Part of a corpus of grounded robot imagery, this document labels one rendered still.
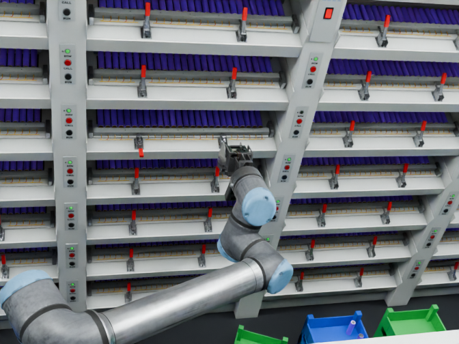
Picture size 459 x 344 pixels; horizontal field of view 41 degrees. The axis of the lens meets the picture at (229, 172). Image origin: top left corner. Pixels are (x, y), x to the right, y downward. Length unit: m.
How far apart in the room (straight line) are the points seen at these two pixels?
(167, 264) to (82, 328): 1.05
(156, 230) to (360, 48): 0.92
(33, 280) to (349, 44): 1.10
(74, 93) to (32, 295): 0.64
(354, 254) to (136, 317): 1.36
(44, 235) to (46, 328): 0.88
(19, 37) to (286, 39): 0.73
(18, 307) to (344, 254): 1.49
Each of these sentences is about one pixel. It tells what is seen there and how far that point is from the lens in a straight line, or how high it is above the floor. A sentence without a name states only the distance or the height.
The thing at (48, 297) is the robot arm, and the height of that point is 1.00.
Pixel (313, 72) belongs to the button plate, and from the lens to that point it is 1.84.
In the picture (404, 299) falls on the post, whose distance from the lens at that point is 2.85.
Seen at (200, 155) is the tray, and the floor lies 0.86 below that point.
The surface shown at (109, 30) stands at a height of 1.27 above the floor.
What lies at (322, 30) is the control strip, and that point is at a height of 1.32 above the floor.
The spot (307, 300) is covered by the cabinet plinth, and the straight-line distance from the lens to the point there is 2.69.
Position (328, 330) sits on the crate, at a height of 0.32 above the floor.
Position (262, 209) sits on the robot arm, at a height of 1.00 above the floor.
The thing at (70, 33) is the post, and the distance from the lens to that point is 1.66.
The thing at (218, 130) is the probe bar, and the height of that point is 0.93.
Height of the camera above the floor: 2.03
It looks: 38 degrees down
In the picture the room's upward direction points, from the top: 11 degrees clockwise
